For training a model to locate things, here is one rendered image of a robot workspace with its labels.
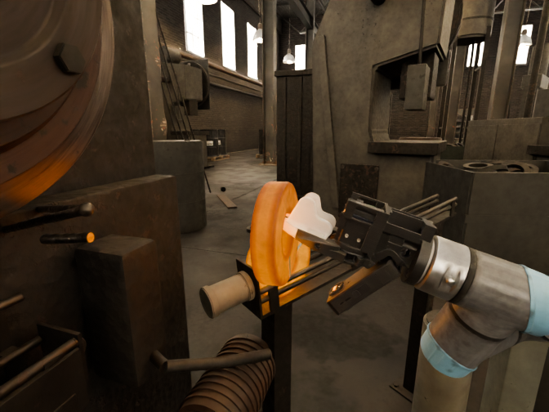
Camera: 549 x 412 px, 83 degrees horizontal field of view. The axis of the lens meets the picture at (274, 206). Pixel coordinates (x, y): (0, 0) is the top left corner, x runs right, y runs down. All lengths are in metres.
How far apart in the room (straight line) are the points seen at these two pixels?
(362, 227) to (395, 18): 2.54
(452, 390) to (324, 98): 2.42
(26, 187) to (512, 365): 0.99
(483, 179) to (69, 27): 2.06
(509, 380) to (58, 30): 1.04
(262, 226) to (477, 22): 8.70
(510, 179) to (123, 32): 2.04
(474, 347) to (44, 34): 0.57
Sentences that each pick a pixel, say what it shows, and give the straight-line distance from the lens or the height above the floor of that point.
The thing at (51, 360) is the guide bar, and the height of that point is 0.71.
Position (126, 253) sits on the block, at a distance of 0.51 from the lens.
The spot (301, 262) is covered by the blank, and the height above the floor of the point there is 0.69.
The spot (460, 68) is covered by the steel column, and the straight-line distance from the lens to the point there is 14.04.
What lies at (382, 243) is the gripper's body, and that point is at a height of 0.83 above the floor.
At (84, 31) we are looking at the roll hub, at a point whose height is 1.06.
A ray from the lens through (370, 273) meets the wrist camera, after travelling 0.44.
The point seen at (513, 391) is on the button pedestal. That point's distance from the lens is 1.03.
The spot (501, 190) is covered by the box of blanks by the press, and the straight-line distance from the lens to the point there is 2.23.
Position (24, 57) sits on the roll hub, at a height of 1.03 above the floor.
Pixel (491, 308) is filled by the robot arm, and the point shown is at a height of 0.77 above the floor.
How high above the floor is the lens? 0.97
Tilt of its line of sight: 14 degrees down
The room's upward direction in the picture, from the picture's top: straight up
